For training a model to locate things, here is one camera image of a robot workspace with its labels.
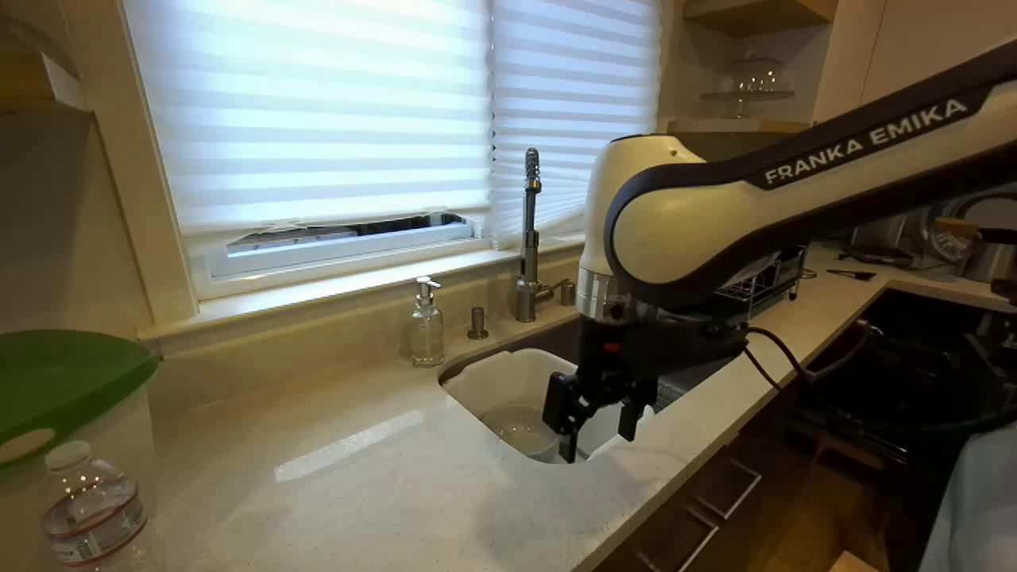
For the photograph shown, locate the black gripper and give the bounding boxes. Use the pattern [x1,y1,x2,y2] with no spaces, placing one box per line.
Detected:
[540,312,665,466]

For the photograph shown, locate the steel spring kitchen tap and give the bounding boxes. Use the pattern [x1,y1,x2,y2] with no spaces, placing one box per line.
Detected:
[509,143,562,328]

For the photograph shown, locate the stainless steel sink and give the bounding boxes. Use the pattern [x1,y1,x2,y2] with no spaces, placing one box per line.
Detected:
[434,312,702,469]

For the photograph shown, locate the dark wooden base cabinet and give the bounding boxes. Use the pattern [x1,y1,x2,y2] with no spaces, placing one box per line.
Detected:
[591,423,850,572]

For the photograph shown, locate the white window blinds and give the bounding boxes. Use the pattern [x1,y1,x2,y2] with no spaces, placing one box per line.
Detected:
[112,0,674,320]

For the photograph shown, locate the white striped window blind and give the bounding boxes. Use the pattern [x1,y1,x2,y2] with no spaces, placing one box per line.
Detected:
[487,0,665,249]
[120,0,496,243]

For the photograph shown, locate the clear glassware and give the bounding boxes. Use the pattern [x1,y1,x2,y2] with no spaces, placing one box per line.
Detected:
[694,57,801,109]

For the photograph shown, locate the light blue fabric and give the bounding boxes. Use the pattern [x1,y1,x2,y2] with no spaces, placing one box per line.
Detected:
[917,421,1017,572]

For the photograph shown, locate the clear glass jar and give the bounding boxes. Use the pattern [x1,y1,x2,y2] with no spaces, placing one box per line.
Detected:
[39,440,151,572]

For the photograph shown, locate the green plastic bowl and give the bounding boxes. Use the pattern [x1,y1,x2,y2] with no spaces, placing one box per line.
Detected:
[0,328,167,572]

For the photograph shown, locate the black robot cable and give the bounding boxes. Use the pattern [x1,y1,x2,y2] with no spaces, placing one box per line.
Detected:
[739,317,887,400]

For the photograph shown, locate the wooden wall shelf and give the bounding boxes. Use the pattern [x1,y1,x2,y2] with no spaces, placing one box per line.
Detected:
[665,0,842,140]

